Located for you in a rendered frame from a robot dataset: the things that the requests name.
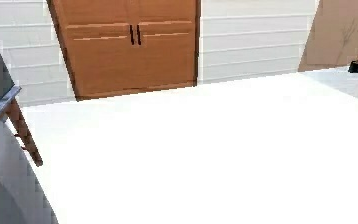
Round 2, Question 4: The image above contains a white rounded chair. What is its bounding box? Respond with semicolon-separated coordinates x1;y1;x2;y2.
0;119;60;224

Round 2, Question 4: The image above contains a grey table with wooden legs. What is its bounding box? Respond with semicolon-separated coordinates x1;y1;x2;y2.
0;85;44;168

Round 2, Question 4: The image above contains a brown wooden double door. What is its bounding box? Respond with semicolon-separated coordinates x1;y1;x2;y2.
47;0;202;102

